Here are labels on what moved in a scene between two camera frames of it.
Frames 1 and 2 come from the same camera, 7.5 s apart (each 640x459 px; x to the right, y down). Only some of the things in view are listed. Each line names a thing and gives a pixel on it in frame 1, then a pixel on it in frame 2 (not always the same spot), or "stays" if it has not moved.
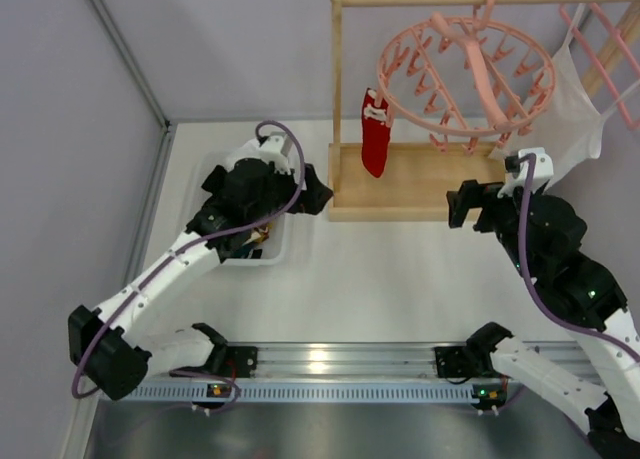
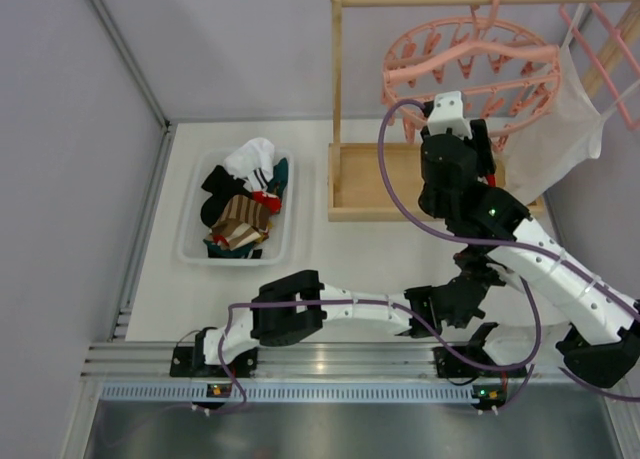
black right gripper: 480,209 to 480,136
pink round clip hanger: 461,81 stays
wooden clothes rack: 416,180 stays
